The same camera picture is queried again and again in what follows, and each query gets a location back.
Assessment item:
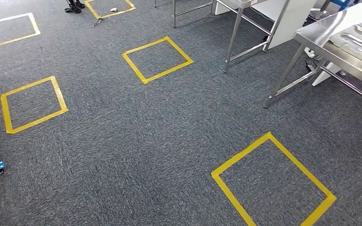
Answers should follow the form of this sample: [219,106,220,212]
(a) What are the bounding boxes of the stainless steel table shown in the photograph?
[263,2,362,110]
[153,0,294,74]

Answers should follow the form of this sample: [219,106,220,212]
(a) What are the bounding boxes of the black floor object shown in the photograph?
[64,0,86,14]

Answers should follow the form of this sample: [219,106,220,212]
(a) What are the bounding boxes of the silver metal plate part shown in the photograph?
[329,23,362,65]

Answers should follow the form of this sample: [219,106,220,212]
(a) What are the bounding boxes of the yellow floor tape square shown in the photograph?
[211,131,337,226]
[122,36,194,85]

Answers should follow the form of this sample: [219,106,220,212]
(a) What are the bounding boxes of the white cabinet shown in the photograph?
[214,0,318,51]

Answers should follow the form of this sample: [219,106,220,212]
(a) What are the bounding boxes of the white stand foot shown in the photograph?
[311,62,343,87]

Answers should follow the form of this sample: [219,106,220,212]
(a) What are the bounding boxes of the chrome round base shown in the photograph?
[308,8,330,22]

